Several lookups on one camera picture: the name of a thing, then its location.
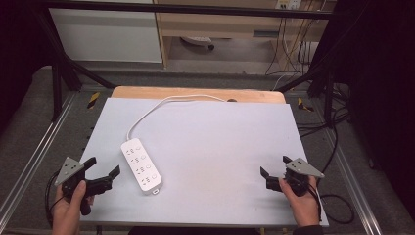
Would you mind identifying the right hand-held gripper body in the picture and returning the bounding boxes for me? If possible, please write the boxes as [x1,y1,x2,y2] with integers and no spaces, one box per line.
[265,157,326,198]

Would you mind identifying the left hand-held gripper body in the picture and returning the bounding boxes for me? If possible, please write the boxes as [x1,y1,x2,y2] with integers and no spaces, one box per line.
[53,156,115,216]

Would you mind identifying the white power strip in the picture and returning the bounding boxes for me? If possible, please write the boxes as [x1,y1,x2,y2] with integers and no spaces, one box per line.
[119,137,163,197]

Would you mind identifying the person's right hand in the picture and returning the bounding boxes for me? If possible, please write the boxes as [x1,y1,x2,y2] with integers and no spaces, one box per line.
[278,175,321,228]

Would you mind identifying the person's left hand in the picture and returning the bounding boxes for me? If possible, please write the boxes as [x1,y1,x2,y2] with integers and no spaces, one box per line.
[51,179,96,235]

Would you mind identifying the light grey table mat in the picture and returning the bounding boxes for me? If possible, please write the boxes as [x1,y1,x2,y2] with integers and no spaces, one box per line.
[79,97,330,228]

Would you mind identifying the black metal stand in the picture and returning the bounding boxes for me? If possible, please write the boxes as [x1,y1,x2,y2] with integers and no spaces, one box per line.
[34,6,115,122]
[277,58,350,129]

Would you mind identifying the person's dark clothing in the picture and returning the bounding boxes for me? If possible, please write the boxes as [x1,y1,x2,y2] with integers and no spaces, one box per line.
[127,226,262,235]

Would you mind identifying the wooden table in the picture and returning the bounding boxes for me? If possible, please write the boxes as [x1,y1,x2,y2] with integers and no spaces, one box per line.
[110,85,287,105]

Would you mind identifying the black curtain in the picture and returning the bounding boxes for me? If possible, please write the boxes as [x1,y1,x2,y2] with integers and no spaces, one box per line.
[0,0,55,138]
[321,0,415,213]

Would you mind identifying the white cabinet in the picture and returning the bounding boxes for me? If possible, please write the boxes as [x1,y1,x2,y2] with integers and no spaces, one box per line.
[48,0,163,64]

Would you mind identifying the grey power strip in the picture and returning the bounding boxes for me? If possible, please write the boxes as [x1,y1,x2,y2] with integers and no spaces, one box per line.
[179,35,216,51]

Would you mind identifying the black metal crossbar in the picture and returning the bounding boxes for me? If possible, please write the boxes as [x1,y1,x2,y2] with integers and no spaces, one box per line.
[35,0,335,21]

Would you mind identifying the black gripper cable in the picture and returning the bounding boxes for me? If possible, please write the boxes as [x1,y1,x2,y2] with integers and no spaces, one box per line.
[44,170,65,228]
[307,182,355,225]

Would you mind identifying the aluminium floor rail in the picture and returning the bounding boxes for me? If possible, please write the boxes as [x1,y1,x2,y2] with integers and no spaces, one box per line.
[0,92,78,227]
[321,126,384,235]

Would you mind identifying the black floor cables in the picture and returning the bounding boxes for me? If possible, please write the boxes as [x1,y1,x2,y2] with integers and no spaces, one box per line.
[294,82,350,174]

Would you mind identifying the white power strip cable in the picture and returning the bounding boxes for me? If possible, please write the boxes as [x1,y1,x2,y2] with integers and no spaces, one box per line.
[125,94,227,142]

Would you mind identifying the hanging cable bundle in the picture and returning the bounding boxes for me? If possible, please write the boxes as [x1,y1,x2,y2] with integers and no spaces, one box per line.
[264,9,325,76]

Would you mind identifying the white wall socket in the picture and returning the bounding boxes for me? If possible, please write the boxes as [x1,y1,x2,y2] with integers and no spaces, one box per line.
[274,0,303,11]

